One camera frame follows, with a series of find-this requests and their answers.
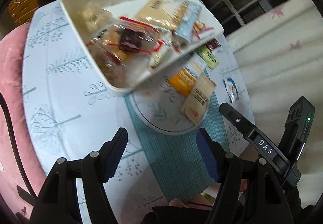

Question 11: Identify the yellow orange snack packet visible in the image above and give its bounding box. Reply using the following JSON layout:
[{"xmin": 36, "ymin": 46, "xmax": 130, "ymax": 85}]
[{"xmin": 168, "ymin": 65, "xmax": 205, "ymax": 97}]

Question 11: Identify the teal striped placemat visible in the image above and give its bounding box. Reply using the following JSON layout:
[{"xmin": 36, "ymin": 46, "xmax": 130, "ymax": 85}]
[{"xmin": 124, "ymin": 68, "xmax": 230, "ymax": 202}]

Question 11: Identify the small brown snack packet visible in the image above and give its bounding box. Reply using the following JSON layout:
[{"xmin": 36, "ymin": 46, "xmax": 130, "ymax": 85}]
[{"xmin": 208, "ymin": 39, "xmax": 221, "ymax": 51}]

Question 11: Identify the clear pale crispy pastry packet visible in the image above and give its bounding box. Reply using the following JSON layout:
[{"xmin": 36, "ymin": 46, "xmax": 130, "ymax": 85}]
[{"xmin": 82, "ymin": 3, "xmax": 113, "ymax": 31}]

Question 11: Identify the white butterfly print bedsheet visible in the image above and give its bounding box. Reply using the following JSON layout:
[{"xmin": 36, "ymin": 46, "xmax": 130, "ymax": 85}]
[{"xmin": 224, "ymin": 0, "xmax": 323, "ymax": 139}]

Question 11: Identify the pink bedspread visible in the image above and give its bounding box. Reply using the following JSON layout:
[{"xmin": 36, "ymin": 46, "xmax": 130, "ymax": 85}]
[{"xmin": 0, "ymin": 22, "xmax": 51, "ymax": 214}]

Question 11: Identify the clear dark nut packet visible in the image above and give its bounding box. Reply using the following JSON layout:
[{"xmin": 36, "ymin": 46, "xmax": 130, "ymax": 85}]
[{"xmin": 93, "ymin": 47, "xmax": 127, "ymax": 81}]

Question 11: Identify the black cable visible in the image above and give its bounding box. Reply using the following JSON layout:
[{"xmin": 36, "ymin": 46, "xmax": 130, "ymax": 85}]
[{"xmin": 0, "ymin": 93, "xmax": 34, "ymax": 198}]

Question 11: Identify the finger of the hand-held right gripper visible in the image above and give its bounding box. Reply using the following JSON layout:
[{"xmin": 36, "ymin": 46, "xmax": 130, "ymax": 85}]
[{"xmin": 219, "ymin": 102, "xmax": 257, "ymax": 139}]

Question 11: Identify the white tree-print tablecloth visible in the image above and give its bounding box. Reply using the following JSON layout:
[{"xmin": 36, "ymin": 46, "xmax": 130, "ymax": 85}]
[{"xmin": 21, "ymin": 0, "xmax": 255, "ymax": 224}]

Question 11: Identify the person's leg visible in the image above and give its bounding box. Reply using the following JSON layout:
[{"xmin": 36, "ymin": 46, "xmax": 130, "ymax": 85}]
[{"xmin": 168, "ymin": 192, "xmax": 214, "ymax": 208}]

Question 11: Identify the beige paper snack packet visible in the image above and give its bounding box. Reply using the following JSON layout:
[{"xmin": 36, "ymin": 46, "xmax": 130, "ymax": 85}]
[{"xmin": 180, "ymin": 73, "xmax": 217, "ymax": 122}]

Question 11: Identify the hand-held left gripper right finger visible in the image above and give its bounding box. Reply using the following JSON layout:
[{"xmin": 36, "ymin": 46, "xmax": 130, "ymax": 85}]
[{"xmin": 195, "ymin": 128, "xmax": 294, "ymax": 224}]

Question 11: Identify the red white bread packet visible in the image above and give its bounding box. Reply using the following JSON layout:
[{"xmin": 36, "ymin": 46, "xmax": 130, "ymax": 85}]
[{"xmin": 192, "ymin": 21, "xmax": 215, "ymax": 38}]

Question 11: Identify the white plastic storage bin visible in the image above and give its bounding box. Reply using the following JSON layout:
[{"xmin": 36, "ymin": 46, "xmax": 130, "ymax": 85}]
[{"xmin": 59, "ymin": 0, "xmax": 225, "ymax": 93}]

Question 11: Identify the clear red striped packet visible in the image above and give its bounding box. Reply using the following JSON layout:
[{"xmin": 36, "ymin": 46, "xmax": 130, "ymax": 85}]
[{"xmin": 106, "ymin": 16, "xmax": 167, "ymax": 60}]

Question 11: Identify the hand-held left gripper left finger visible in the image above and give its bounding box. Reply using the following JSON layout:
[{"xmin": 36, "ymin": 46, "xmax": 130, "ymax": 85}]
[{"xmin": 30, "ymin": 127, "xmax": 129, "ymax": 224}]

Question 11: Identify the large yellow cracker packet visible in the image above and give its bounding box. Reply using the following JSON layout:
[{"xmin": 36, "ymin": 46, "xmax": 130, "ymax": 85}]
[{"xmin": 135, "ymin": 0, "xmax": 203, "ymax": 43}]

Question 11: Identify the blue white small packet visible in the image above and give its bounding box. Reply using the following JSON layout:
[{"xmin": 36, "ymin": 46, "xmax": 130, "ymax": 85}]
[{"xmin": 223, "ymin": 77, "xmax": 240, "ymax": 103}]

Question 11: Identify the green snack packet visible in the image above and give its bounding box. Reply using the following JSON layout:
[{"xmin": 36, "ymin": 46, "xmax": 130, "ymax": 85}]
[{"xmin": 198, "ymin": 45, "xmax": 219, "ymax": 69}]

